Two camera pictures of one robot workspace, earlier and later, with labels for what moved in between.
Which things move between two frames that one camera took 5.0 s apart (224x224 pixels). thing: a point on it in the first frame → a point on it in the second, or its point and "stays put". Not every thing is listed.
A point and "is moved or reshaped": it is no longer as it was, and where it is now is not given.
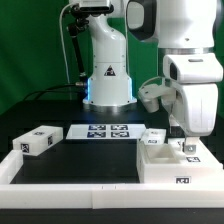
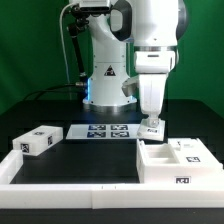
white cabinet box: x=156 y=163 stays put
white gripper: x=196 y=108 → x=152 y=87
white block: x=154 y=136 is moved or reshaped
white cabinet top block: x=38 y=141 stays put
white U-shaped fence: x=102 y=196 stays put
